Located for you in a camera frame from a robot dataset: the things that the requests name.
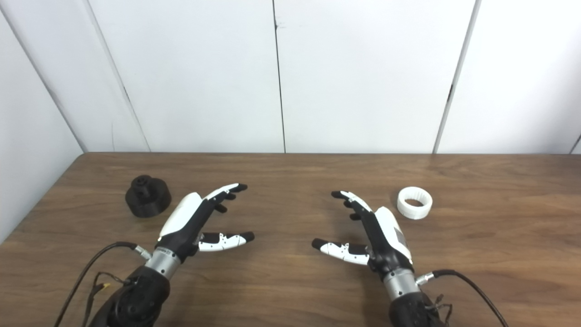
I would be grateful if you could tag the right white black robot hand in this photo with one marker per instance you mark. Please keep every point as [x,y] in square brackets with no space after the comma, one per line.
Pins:
[386,231]

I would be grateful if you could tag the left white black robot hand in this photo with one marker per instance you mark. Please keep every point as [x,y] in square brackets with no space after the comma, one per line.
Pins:
[184,220]

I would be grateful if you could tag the round black plastic part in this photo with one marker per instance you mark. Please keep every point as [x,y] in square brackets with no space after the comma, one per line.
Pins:
[147,200]

